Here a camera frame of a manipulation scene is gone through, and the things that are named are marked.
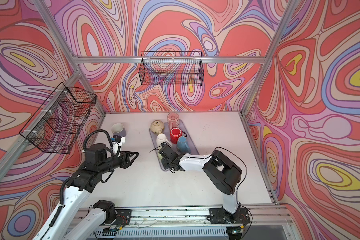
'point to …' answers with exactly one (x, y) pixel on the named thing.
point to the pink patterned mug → (173, 120)
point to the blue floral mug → (182, 145)
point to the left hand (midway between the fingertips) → (137, 153)
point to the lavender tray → (167, 131)
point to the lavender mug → (118, 129)
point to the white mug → (161, 138)
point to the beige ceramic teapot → (156, 126)
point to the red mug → (175, 133)
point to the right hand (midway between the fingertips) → (168, 162)
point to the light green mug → (160, 156)
